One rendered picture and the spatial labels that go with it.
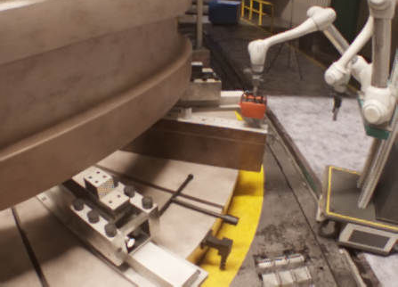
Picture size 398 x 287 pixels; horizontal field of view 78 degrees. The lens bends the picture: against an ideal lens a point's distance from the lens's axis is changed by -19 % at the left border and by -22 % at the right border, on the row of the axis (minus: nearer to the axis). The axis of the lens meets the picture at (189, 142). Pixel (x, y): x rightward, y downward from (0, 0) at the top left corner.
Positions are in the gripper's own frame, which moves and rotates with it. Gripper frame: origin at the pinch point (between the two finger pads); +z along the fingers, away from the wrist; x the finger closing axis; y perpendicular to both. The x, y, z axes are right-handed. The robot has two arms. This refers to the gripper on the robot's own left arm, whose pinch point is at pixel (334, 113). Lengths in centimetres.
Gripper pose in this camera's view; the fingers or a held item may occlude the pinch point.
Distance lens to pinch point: 205.2
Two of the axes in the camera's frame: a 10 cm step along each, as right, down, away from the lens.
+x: -4.1, 4.7, -7.8
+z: -0.2, 8.5, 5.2
